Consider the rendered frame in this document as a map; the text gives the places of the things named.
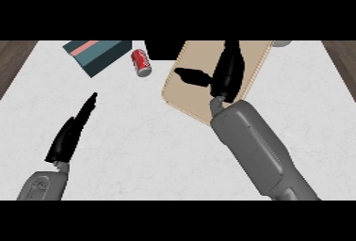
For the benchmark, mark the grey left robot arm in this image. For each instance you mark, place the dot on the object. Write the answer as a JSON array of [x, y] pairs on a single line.
[[43, 185]]

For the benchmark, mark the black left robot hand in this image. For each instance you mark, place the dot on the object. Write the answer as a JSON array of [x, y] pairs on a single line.
[[69, 135]]

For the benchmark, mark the grey round object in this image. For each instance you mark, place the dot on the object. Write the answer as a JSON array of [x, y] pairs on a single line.
[[282, 43]]

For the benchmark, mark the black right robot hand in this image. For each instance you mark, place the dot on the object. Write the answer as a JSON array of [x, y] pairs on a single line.
[[226, 72]]

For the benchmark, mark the tan tray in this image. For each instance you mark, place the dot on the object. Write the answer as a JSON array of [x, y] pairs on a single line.
[[204, 84]]

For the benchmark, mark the black square object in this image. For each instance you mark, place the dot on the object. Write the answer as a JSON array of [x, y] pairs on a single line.
[[162, 50]]

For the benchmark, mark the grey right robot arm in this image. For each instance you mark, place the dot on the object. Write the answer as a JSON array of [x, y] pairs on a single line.
[[258, 150]]

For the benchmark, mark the red soda can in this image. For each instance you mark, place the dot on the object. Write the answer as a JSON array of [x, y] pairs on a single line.
[[140, 62]]

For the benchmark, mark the teal box with pink stripe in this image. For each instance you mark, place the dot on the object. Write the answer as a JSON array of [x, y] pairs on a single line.
[[97, 56]]

